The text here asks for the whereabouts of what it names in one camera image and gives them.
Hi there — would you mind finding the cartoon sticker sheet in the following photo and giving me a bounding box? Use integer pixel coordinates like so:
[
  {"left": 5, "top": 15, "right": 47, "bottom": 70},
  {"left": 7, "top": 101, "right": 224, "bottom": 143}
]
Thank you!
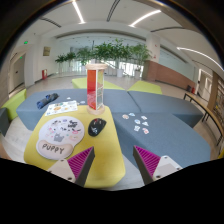
[{"left": 45, "top": 100, "right": 78, "bottom": 116}]

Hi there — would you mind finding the lime ottoman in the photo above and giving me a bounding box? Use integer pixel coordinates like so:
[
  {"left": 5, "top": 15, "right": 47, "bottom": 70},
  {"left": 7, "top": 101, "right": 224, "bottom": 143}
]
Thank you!
[
  {"left": 72, "top": 78, "right": 122, "bottom": 90},
  {"left": 129, "top": 81, "right": 162, "bottom": 94}
]

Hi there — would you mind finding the lime ottoman far right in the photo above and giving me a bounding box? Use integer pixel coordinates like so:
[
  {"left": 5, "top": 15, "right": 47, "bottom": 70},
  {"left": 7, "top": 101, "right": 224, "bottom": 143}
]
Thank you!
[{"left": 129, "top": 81, "right": 162, "bottom": 94}]

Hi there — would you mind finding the colourful hexagonal tower shelf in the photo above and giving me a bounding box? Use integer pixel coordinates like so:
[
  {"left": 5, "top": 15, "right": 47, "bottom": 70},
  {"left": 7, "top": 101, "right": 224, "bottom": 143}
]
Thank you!
[{"left": 86, "top": 63, "right": 107, "bottom": 115}]

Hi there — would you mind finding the grey sofa left section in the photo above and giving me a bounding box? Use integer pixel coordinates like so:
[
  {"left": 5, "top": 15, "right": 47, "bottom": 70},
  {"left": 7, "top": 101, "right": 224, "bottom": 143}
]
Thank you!
[{"left": 16, "top": 89, "right": 137, "bottom": 130}]

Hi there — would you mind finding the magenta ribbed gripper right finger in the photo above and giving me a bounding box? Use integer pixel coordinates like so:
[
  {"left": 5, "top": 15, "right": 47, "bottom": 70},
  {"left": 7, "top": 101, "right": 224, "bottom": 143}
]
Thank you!
[{"left": 133, "top": 146, "right": 182, "bottom": 185}]

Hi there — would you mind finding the rolled dark blue cloth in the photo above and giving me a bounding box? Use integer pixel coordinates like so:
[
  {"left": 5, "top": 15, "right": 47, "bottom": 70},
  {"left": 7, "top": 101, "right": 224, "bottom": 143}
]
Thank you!
[{"left": 37, "top": 93, "right": 59, "bottom": 109}]

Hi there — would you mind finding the lime ottoman far left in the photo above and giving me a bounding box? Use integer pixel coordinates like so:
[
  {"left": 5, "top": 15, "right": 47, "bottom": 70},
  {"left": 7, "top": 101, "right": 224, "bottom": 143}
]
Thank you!
[{"left": 72, "top": 78, "right": 122, "bottom": 90}]

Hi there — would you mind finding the red fire extinguisher box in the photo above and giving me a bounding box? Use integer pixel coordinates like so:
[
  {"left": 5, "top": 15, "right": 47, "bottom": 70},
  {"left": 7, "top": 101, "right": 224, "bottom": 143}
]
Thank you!
[{"left": 42, "top": 69, "right": 47, "bottom": 80}]

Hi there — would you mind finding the grey sofa section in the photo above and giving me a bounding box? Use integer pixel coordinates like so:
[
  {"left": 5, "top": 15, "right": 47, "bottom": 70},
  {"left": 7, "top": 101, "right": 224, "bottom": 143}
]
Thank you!
[
  {"left": 128, "top": 91, "right": 203, "bottom": 127},
  {"left": 16, "top": 89, "right": 137, "bottom": 130},
  {"left": 113, "top": 112, "right": 210, "bottom": 168}
]

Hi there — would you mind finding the grey sofa right section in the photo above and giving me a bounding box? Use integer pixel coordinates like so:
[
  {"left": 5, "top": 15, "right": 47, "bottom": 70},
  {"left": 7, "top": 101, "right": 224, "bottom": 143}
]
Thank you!
[{"left": 113, "top": 112, "right": 210, "bottom": 168}]

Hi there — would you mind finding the wooden bench black frame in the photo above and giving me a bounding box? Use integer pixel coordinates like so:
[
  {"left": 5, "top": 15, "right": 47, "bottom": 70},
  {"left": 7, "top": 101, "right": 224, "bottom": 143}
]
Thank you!
[{"left": 183, "top": 92, "right": 224, "bottom": 143}]

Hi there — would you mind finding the puppy cartoon mouse pad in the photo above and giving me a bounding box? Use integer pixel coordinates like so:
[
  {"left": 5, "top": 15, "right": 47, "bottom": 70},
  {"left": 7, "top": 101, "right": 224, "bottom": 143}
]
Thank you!
[{"left": 36, "top": 116, "right": 85, "bottom": 160}]

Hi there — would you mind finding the black computer mouse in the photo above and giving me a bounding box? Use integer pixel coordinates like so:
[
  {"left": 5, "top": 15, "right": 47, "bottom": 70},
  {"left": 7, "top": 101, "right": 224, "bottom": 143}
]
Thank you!
[{"left": 88, "top": 118, "right": 107, "bottom": 137}]

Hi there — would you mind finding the potted green plant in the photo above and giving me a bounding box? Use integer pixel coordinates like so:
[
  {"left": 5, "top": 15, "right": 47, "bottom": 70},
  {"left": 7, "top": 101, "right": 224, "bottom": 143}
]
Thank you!
[
  {"left": 55, "top": 54, "right": 67, "bottom": 75},
  {"left": 77, "top": 47, "right": 91, "bottom": 72},
  {"left": 94, "top": 39, "right": 131, "bottom": 77},
  {"left": 132, "top": 43, "right": 151, "bottom": 79}
]

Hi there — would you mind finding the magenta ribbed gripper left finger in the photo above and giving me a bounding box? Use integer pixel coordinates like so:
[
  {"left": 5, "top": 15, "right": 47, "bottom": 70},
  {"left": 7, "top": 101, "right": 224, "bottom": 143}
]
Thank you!
[{"left": 48, "top": 147, "right": 95, "bottom": 187}]

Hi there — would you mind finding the grey sofa back section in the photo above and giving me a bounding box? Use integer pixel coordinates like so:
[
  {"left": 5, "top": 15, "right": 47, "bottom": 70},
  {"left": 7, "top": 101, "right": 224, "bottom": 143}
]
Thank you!
[{"left": 128, "top": 91, "right": 203, "bottom": 127}]

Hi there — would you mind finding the lime seat at left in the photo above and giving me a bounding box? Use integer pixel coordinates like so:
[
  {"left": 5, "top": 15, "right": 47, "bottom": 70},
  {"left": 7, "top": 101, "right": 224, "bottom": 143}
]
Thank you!
[{"left": 3, "top": 89, "right": 27, "bottom": 120}]

